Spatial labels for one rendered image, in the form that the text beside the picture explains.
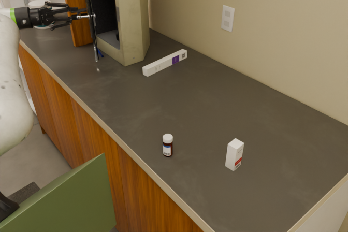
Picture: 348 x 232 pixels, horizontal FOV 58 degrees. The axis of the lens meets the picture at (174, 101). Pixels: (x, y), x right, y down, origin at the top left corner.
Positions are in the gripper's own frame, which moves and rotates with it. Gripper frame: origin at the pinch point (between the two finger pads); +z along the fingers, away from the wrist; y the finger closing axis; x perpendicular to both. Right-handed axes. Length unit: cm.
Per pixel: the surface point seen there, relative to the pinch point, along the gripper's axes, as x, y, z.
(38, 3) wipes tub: 60, -11, -24
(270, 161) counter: -86, -26, 52
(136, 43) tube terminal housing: -4.8, -16.0, 24.6
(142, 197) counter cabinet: -67, -53, 13
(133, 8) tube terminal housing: -5.0, 1.4, 24.4
